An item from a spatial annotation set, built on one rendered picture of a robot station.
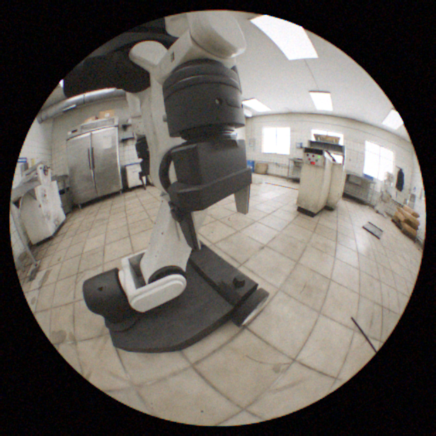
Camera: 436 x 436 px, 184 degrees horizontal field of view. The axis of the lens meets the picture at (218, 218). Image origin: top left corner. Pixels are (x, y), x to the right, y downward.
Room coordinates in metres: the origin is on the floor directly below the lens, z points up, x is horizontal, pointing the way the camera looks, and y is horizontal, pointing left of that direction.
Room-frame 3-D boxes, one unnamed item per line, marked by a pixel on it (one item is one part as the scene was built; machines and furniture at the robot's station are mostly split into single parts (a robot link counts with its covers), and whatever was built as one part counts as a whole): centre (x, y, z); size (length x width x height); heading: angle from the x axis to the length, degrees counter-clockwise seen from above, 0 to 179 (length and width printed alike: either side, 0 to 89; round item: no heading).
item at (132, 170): (3.23, 2.35, 0.38); 0.64 x 0.54 x 0.77; 43
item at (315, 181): (1.59, -1.50, 0.45); 0.70 x 0.34 x 0.90; 122
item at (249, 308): (0.23, -0.14, 0.10); 0.20 x 0.05 x 0.20; 131
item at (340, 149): (1.85, -1.93, 1.01); 0.72 x 0.33 x 0.34; 32
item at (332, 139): (1.85, -1.93, 1.25); 0.56 x 0.29 x 0.14; 32
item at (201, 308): (0.27, 0.22, 0.19); 0.64 x 0.52 x 0.33; 131
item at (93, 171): (2.41, 3.10, 1.03); 1.40 x 0.90 x 2.05; 131
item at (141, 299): (0.25, 0.24, 0.28); 0.21 x 0.20 x 0.13; 131
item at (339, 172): (2.11, -2.33, 0.42); 1.28 x 0.72 x 0.84; 122
